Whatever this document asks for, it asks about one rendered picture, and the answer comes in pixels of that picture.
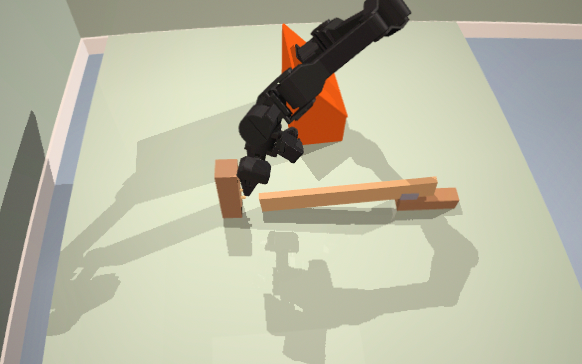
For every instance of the long brown wooden rail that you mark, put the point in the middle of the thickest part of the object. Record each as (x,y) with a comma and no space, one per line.
(347,194)

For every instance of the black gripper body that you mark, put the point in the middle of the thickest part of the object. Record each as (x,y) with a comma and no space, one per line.
(255,169)

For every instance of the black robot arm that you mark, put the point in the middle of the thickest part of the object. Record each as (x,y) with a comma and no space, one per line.
(335,43)

